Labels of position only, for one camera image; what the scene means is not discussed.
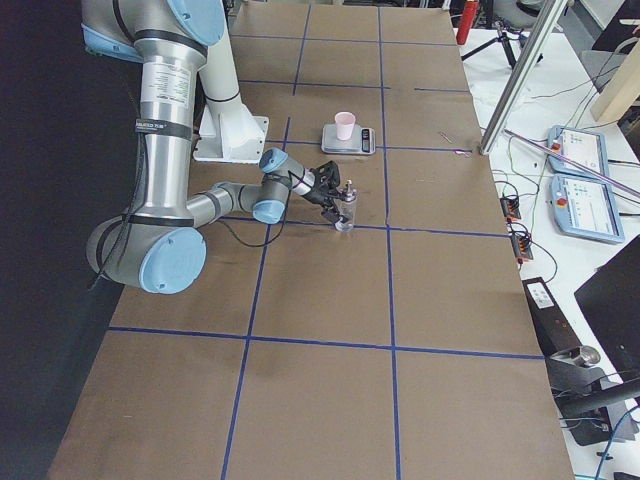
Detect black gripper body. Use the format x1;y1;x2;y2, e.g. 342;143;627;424
305;186;337;208

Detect clear glass sauce bottle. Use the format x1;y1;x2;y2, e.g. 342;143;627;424
334;180;358;232

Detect pink plastic cup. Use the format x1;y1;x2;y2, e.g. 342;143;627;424
334;111;356;141

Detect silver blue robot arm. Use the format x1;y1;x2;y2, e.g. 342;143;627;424
82;1;349;294

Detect silver digital kitchen scale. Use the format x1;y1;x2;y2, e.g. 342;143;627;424
321;124;376;155

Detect upper orange black connector box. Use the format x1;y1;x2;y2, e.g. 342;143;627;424
500;196;521;222

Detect orange black connector box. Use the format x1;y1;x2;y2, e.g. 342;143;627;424
510;230;534;265
500;196;521;222

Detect thin metal rod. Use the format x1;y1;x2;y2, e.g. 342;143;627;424
503;129;640;198

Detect lower orange black connector box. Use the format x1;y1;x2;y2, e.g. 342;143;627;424
510;230;534;265

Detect red cylinder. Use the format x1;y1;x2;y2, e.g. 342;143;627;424
456;0;479;45

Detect black tripod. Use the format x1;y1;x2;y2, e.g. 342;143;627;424
461;21;529;69

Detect lower blue teach pendant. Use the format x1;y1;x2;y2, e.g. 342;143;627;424
550;174;625;244

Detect blue teach pendant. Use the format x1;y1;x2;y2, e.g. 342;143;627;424
547;125;609;176
550;174;625;244

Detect upper blue teach pendant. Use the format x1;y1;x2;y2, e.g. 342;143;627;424
547;125;609;176

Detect black box with label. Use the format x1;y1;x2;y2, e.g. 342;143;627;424
522;277;581;357

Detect black monitor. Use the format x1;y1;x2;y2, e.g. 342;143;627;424
575;238;640;380

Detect silver metal knob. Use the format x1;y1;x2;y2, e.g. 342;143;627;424
573;345;601;368

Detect wooden beam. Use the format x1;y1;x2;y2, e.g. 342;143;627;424
591;39;640;123

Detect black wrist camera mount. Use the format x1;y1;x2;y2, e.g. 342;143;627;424
312;161;341;190

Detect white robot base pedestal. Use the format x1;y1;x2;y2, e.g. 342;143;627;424
194;33;269;164

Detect aluminium frame post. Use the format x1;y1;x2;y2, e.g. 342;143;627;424
479;0;568;155

